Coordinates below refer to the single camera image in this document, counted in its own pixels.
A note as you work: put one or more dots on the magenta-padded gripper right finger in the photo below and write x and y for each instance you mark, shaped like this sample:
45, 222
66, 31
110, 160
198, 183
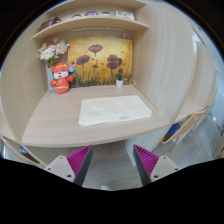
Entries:
163, 166

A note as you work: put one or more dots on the white towel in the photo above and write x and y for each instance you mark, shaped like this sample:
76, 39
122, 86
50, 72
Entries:
113, 109

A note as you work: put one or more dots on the pink and white flower bouquet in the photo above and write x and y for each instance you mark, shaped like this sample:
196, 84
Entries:
51, 51

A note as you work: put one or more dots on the white light bar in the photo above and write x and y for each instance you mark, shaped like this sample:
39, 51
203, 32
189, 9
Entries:
96, 29

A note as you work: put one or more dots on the yellow poppy flower painting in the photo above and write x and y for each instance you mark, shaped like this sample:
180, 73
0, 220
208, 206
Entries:
100, 60

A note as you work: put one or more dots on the red plush bear toy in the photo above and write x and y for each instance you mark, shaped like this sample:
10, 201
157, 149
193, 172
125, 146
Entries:
61, 81

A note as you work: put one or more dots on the small potted plant white pot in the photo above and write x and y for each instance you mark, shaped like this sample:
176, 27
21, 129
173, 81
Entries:
119, 82

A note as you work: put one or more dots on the wooden shelf with decorations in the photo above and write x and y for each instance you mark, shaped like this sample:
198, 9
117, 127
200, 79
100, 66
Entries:
96, 22

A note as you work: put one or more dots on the light blue vase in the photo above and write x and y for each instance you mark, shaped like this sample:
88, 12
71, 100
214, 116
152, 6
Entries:
50, 77

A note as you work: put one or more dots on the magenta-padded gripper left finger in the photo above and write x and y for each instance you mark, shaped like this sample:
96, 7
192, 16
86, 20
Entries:
60, 166

